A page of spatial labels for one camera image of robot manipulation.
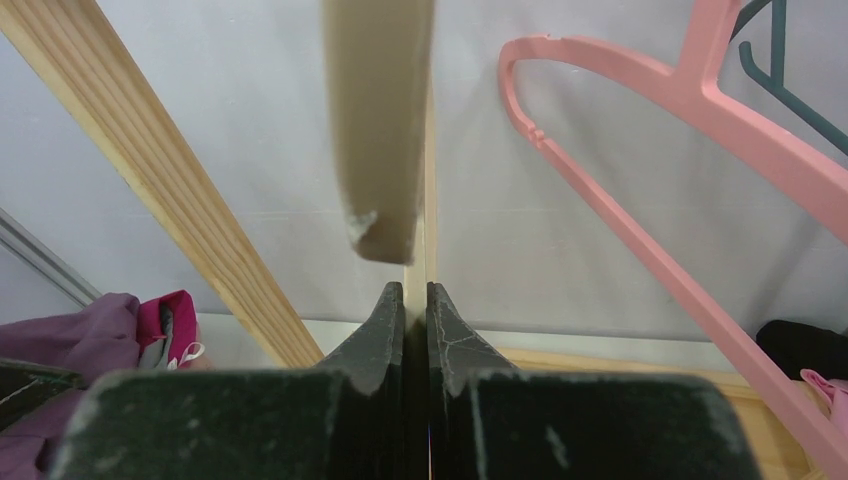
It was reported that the blue-grey plastic hanger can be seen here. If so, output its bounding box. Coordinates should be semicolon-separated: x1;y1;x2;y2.
728;1;847;163

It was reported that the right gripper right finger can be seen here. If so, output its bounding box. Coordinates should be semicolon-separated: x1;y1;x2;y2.
426;283;760;479

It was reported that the purple pleated skirt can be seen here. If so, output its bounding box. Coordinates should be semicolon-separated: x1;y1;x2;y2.
1;293;140;479

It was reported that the wooden clothes rack frame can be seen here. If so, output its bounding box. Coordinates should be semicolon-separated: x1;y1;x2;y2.
0;0;848;480

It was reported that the beige wooden hanger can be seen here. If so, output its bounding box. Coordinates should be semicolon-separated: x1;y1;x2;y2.
322;0;440;326

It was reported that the pink plastic hanger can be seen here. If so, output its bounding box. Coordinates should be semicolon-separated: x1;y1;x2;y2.
496;0;848;480

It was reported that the black floral garment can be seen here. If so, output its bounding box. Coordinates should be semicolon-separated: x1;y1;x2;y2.
755;319;847;380

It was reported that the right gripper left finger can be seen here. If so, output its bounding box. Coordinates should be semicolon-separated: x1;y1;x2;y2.
49;282;405;479

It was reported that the magenta skirt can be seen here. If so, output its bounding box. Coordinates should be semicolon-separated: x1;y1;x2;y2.
136;290;206;370

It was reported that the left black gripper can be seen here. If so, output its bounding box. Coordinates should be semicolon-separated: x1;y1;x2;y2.
1;358;87;431

